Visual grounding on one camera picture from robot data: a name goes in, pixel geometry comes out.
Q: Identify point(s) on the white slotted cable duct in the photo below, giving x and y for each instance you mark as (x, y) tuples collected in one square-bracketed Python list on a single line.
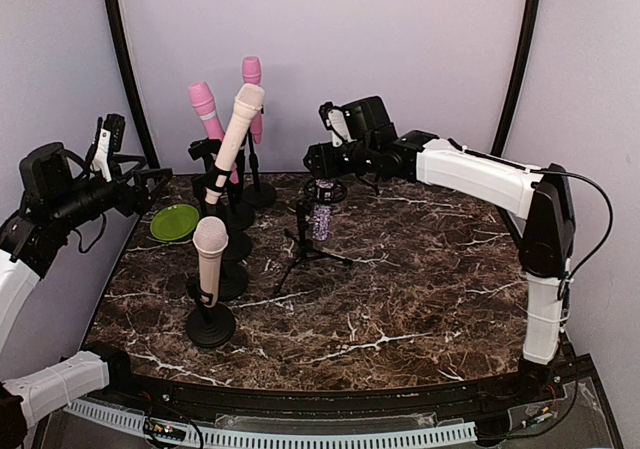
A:
[(228, 431)]

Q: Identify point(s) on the purple rhinestone microphone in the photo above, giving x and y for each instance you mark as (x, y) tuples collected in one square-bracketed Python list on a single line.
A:
[(322, 209)]

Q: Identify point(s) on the tall beige microphone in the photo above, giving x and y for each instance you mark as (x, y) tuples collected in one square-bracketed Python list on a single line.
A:
[(248, 102)]

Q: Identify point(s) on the black tripod mic stand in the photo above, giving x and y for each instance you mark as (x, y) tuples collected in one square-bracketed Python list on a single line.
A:
[(305, 249)]

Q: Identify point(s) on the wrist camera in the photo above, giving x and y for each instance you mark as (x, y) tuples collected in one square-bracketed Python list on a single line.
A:
[(108, 140), (334, 121)]

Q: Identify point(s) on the front round-base mic stand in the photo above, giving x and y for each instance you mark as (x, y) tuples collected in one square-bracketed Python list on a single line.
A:
[(208, 327)]

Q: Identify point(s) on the black front rail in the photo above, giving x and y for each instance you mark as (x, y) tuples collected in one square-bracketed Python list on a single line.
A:
[(467, 400)]

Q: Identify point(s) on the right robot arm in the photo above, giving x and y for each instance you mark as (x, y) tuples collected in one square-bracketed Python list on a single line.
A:
[(364, 141)]

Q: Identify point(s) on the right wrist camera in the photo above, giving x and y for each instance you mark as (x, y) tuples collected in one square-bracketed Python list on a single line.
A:
[(334, 121)]

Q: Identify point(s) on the beige microphone round head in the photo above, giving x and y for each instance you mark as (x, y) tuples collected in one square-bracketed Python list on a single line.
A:
[(210, 239)]

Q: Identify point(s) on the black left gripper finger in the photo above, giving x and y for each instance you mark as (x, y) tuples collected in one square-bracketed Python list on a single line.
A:
[(137, 161), (148, 184)]

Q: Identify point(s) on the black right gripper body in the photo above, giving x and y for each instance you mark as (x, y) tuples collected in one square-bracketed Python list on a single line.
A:
[(333, 167)]

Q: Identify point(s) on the green round plate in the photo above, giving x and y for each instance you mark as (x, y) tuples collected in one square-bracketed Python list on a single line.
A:
[(174, 222)]

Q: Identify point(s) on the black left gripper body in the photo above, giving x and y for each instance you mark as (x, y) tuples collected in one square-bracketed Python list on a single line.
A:
[(125, 202)]

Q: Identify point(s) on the front pink microphone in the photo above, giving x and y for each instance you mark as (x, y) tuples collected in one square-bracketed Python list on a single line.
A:
[(203, 102)]

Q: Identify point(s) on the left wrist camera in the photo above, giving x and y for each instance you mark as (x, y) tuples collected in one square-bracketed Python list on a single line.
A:
[(108, 140)]

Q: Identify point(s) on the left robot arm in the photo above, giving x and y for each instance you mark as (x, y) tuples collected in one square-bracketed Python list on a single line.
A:
[(53, 205)]

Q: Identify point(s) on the back round-base mic stand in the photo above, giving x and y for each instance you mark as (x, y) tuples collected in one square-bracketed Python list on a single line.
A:
[(258, 194)]

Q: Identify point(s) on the black clip mic stand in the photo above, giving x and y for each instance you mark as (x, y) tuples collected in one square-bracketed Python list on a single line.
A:
[(207, 150)]

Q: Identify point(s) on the round-base stand of tall beige mic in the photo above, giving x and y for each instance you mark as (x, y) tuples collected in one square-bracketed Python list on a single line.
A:
[(234, 278)]

